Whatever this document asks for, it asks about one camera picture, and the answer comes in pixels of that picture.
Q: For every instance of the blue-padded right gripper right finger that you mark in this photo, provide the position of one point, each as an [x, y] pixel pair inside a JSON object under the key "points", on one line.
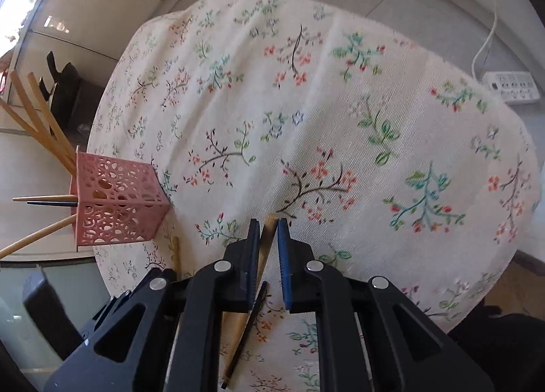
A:
{"points": [[371, 337]]}

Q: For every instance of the white power strip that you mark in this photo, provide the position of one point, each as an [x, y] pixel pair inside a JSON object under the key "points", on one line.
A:
{"points": [[513, 88]]}

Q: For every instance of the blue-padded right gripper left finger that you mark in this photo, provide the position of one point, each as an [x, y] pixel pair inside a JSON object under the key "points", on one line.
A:
{"points": [[163, 335]]}

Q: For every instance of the black wok with lid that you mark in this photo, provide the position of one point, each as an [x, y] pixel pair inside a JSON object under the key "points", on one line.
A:
{"points": [[62, 96]]}

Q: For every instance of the floral tablecloth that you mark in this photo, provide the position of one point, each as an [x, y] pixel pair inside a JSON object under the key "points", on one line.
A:
{"points": [[382, 156]]}

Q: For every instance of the black chopstick with gold band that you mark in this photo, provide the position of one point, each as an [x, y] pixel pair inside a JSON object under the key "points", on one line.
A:
{"points": [[53, 203]]}

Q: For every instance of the red dish basket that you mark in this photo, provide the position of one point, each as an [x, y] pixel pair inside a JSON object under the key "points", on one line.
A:
{"points": [[3, 80]]}

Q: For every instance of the pink perforated utensil holder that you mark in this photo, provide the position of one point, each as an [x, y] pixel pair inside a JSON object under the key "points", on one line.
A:
{"points": [[119, 201]]}

